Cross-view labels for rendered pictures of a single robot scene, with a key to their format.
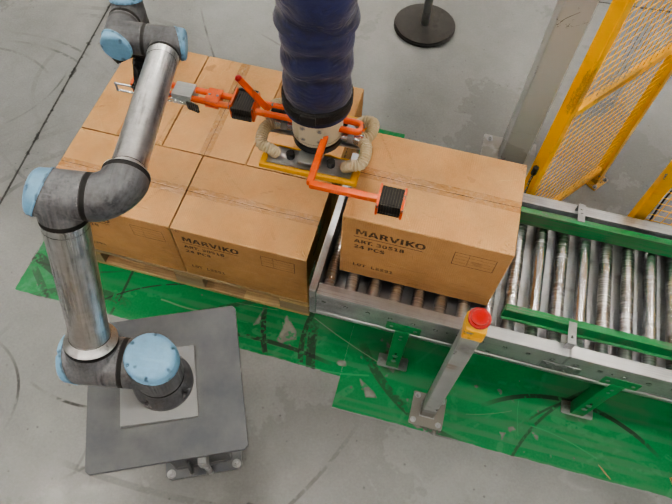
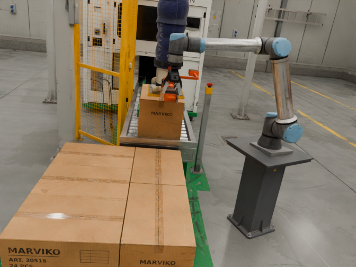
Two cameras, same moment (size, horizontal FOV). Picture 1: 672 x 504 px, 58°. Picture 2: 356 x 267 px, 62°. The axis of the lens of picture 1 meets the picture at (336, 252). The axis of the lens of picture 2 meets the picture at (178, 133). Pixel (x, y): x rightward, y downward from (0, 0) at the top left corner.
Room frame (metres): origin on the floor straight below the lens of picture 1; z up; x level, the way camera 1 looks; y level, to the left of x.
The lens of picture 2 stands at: (2.02, 2.42, 1.65)
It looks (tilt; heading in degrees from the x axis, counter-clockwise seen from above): 21 degrees down; 251
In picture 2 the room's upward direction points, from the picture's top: 7 degrees clockwise
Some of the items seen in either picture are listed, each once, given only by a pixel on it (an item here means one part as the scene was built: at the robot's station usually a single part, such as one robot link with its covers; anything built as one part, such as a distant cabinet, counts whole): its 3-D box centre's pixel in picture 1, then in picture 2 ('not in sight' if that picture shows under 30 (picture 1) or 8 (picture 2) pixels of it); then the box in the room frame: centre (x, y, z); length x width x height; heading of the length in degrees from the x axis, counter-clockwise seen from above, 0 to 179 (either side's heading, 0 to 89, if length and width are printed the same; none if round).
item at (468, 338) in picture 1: (447, 374); (202, 131); (0.76, -0.44, 0.50); 0.07 x 0.07 x 1.00; 77
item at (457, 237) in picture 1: (428, 219); (160, 112); (1.29, -0.35, 0.75); 0.60 x 0.40 x 0.40; 77
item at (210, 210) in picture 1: (217, 165); (114, 205); (1.81, 0.59, 0.34); 1.20 x 1.00 x 0.40; 77
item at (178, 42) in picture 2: (129, 10); (177, 43); (1.49, 0.64, 1.50); 0.10 x 0.09 x 0.12; 179
